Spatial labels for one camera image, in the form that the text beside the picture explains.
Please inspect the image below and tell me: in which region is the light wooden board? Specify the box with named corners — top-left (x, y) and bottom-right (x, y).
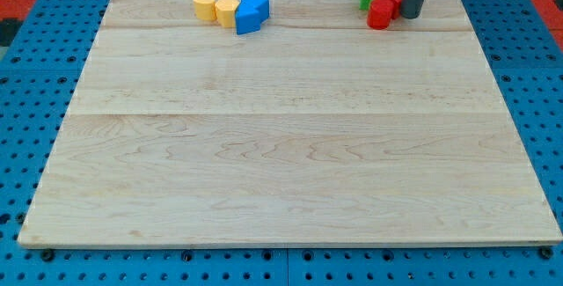
top-left (18, 0), bottom-right (562, 249)

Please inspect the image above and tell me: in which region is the blue angular block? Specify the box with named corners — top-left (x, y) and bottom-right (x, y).
top-left (235, 0), bottom-right (270, 35)

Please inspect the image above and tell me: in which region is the yellow hexagon block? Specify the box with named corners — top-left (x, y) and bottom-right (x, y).
top-left (215, 0), bottom-right (240, 28)

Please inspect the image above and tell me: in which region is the yellow heart block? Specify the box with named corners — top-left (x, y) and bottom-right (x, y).
top-left (193, 0), bottom-right (216, 21)

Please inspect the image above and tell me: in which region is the red cylinder block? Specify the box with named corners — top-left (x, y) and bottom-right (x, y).
top-left (367, 0), bottom-right (395, 30)

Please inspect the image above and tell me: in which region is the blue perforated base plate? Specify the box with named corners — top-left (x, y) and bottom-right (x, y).
top-left (1, 0), bottom-right (562, 285)

